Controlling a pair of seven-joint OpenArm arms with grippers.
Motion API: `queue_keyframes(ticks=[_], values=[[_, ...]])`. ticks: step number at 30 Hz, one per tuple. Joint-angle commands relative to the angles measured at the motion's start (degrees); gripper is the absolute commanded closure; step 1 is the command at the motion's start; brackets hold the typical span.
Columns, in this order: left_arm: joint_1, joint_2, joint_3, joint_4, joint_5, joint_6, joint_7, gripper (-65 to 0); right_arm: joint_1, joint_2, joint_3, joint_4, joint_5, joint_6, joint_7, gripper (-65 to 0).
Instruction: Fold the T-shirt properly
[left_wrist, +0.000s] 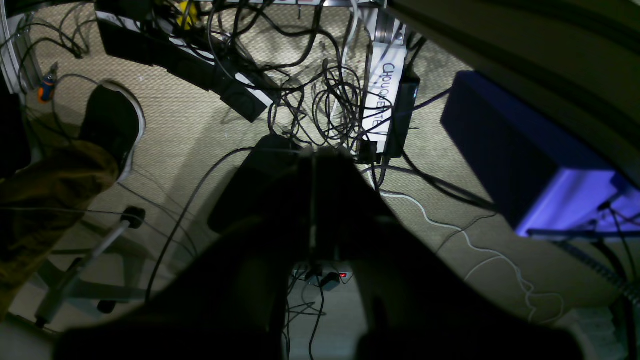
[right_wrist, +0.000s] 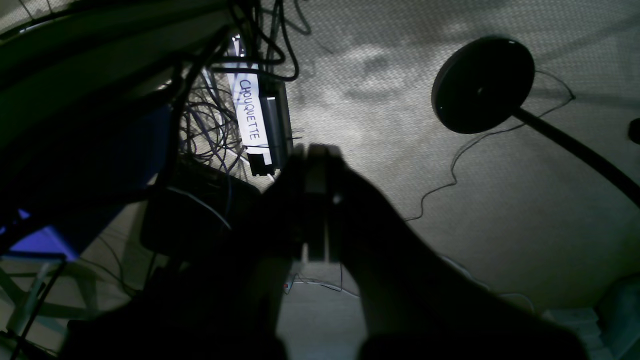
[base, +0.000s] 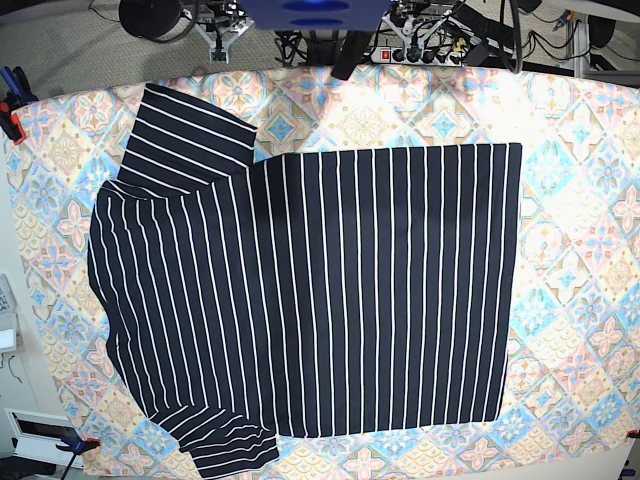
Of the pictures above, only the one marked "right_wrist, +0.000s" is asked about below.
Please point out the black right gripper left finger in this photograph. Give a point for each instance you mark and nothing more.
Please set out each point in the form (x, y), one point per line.
(223, 306)

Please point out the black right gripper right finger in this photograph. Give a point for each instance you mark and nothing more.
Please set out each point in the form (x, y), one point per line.
(416, 306)

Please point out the white labelled power strip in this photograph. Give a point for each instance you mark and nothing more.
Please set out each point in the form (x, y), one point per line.
(263, 116)

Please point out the black round lamp base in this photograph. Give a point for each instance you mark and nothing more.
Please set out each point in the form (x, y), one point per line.
(487, 81)

